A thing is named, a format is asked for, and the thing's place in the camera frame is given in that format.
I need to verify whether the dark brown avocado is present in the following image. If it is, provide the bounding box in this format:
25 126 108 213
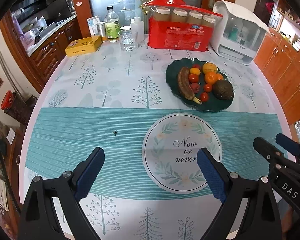
212 80 234 100

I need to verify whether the red cherry tomato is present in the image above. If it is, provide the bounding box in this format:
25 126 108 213
188 74 199 83
200 92 209 102
203 83 213 93

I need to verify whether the orange tangerine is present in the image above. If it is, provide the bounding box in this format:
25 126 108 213
216 73 224 80
204 72 218 85

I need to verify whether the large yellow orange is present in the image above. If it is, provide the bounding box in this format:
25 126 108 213
202 62 218 74

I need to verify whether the small yellow-orange kumquat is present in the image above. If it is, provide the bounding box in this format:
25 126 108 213
190 67 201 76

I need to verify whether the overripe brown banana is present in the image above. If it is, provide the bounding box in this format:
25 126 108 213
178 67 202 105

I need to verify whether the right human hand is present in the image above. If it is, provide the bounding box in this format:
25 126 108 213
281 206 294 233

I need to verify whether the orange wooden cabinet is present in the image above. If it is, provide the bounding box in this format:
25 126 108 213
254 28 300 125

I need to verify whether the red plastic container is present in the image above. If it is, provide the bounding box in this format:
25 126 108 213
0 90 15 111

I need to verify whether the teal striped table runner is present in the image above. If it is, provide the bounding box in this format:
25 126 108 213
25 107 282 200

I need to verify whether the white countertop sterilizer appliance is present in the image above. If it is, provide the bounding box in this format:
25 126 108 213
210 0 270 65

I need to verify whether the red paper cup package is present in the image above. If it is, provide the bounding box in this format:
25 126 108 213
143 0 223 51

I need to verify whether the yellow tin box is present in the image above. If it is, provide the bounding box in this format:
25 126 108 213
65 35 102 57

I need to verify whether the clear drinking glass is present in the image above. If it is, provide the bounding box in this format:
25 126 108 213
118 29 138 51

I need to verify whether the white squeeze bottle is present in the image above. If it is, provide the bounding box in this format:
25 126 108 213
130 17 145 43

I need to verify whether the small metal can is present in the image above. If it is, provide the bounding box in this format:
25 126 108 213
97 22 108 42

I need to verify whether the small white carton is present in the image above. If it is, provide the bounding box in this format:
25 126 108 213
87 15 100 36

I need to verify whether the clear bottle green label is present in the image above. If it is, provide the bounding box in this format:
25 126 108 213
104 6 120 42

